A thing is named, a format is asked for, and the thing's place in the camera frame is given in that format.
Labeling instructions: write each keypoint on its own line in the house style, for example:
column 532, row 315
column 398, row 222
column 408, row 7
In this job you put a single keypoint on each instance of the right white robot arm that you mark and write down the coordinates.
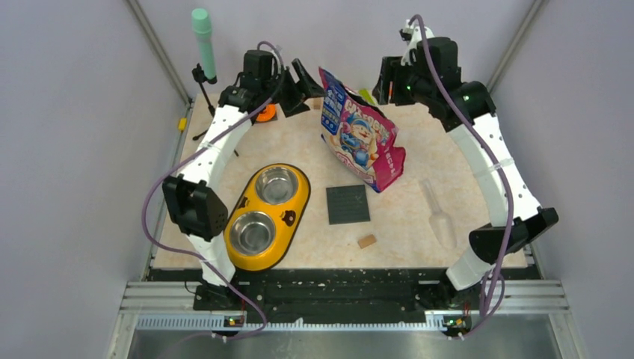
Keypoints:
column 428, row 73

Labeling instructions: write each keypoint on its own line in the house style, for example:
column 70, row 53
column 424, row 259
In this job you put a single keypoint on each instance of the green microphone on tripod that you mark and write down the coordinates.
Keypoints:
column 205, row 71

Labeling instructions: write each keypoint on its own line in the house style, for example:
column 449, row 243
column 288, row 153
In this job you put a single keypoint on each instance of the green lego brick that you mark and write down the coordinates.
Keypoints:
column 367, row 96

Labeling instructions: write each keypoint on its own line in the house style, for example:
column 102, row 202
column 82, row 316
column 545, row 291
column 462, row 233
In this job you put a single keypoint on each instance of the pink pet food bag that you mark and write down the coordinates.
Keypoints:
column 360, row 135

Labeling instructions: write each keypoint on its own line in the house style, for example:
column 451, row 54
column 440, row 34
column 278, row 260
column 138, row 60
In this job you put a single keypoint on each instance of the yellow clip on frame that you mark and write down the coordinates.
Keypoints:
column 182, row 124

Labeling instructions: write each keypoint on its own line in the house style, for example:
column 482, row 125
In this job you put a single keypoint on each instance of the clear plastic scoop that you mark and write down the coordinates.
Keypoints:
column 440, row 221

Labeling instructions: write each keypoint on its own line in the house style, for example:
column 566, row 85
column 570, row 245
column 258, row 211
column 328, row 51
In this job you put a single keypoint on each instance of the dark grey square baseplate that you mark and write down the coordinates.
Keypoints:
column 347, row 204

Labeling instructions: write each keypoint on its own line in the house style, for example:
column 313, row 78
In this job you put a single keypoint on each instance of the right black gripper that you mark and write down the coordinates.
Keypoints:
column 391, row 69

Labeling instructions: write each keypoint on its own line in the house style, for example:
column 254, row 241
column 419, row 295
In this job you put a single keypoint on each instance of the small wooden block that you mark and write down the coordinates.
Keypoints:
column 366, row 241

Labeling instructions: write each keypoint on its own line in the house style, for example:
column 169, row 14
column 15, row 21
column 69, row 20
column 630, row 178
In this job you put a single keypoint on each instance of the small wooden cube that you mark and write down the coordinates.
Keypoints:
column 317, row 103

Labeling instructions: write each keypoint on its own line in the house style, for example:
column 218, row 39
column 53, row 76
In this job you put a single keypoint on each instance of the orange tape dispenser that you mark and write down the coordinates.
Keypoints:
column 268, row 114

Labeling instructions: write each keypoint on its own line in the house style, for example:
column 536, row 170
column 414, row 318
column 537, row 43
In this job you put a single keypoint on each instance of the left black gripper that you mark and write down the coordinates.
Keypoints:
column 303, row 89

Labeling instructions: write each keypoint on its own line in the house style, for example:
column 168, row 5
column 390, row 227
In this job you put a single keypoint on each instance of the yellow double pet bowl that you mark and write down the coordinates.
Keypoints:
column 266, row 217

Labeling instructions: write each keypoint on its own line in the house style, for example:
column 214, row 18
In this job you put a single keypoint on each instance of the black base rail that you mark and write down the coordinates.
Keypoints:
column 330, row 296

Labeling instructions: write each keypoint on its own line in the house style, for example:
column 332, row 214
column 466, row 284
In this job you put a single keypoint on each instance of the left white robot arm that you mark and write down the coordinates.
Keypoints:
column 192, row 202

